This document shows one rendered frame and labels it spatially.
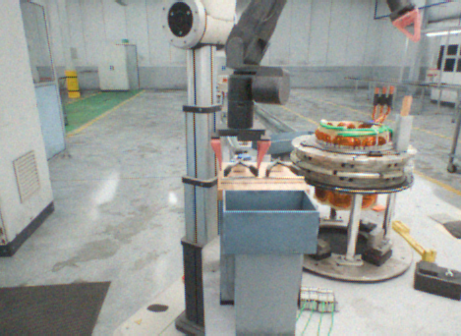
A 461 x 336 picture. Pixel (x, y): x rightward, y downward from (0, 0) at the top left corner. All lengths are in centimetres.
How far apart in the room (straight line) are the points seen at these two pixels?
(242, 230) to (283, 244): 8
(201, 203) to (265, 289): 59
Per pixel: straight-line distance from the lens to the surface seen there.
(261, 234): 61
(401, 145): 96
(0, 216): 279
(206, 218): 122
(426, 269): 97
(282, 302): 72
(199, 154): 117
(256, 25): 69
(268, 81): 67
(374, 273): 97
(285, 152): 117
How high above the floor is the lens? 131
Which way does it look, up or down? 18 degrees down
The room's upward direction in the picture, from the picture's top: straight up
